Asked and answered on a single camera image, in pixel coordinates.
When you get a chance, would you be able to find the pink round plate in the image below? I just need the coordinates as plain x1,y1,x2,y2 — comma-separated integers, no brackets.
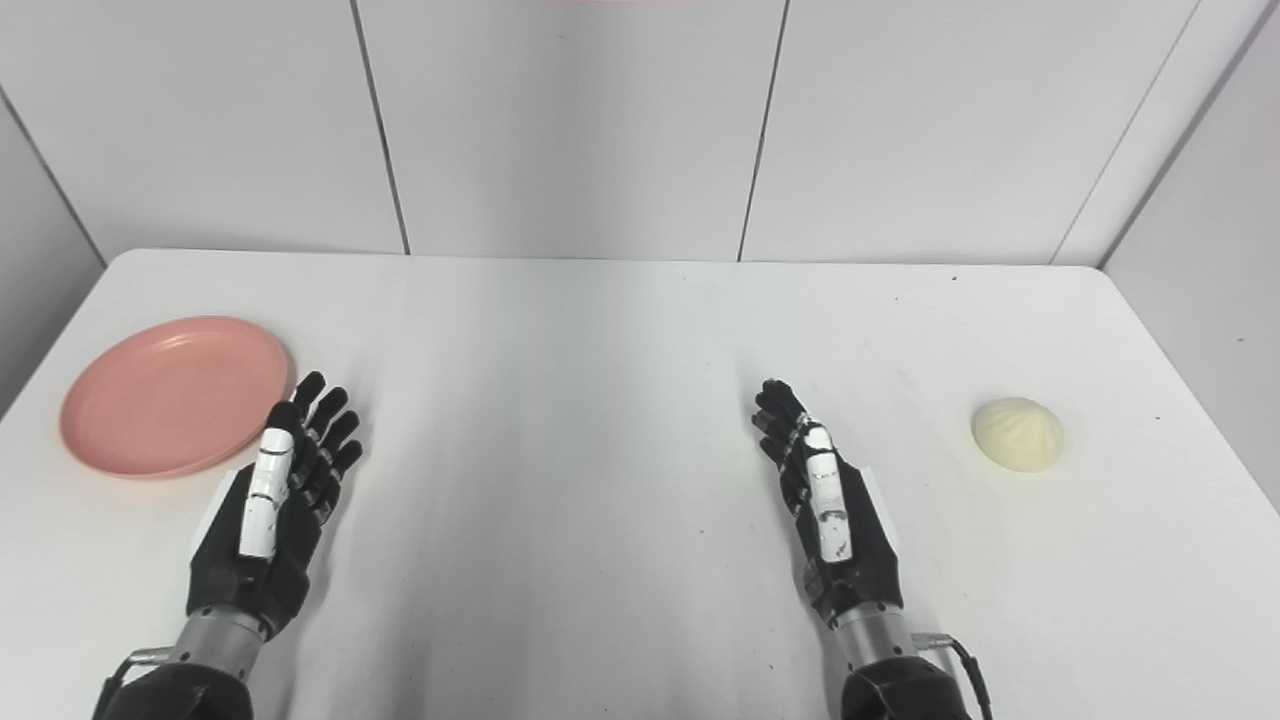
59,316,297,480

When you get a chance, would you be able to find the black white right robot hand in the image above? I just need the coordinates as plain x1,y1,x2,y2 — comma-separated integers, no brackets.
752,378,906,629

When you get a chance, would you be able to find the white steamed bun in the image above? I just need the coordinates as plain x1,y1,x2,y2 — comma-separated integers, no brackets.
971,397,1065,472

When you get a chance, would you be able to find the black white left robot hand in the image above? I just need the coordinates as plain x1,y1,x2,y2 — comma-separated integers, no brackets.
186,371,364,638

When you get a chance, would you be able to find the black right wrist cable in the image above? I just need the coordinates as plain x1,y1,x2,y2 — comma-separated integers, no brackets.
912,630,994,720

